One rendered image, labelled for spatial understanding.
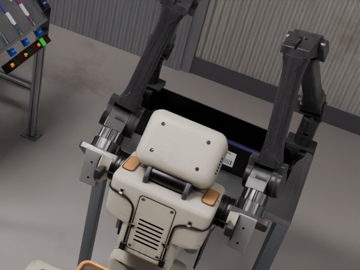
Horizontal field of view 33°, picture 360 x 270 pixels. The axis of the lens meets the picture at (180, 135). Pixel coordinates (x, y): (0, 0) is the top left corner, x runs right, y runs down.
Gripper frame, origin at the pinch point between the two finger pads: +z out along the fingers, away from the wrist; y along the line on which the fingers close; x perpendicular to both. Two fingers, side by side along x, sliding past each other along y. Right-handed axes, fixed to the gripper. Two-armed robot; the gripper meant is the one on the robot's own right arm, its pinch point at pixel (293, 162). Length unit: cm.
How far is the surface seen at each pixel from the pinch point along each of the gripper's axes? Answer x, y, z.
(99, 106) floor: -102, 114, 91
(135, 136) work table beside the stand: 10, 54, 8
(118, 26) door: -172, 138, 77
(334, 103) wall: -183, -14, 80
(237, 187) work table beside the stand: 14.4, 14.2, 8.1
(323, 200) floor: -101, -26, 92
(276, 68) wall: -182, 29, 70
